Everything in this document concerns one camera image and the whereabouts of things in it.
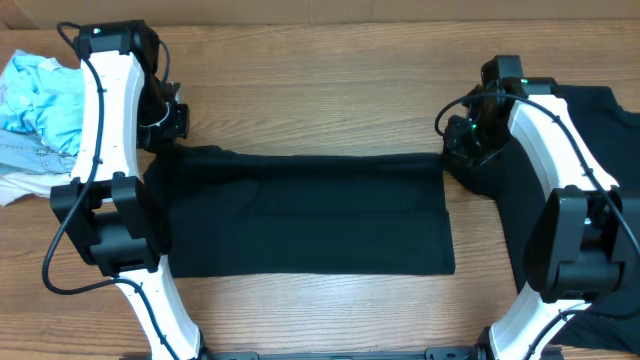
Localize black t-shirt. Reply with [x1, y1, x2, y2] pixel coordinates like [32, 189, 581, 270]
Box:
[144, 146, 455, 278]

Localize folded pale pink garment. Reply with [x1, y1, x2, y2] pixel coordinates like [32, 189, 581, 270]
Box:
[1, 171, 71, 206]

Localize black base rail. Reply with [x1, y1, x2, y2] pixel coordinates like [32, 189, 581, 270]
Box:
[207, 346, 489, 360]

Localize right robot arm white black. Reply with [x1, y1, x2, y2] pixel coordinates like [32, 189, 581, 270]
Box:
[426, 55, 639, 359]

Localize folded blue denim jeans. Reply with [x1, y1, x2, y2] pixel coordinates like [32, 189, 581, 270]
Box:
[1, 129, 76, 175]

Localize black clothes pile right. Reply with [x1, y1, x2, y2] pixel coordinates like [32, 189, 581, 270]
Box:
[443, 85, 639, 354]

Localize light blue crumpled shirt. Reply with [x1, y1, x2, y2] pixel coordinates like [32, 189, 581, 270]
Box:
[1, 50, 85, 156]

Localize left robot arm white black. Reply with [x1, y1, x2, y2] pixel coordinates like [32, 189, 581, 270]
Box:
[41, 20, 209, 359]

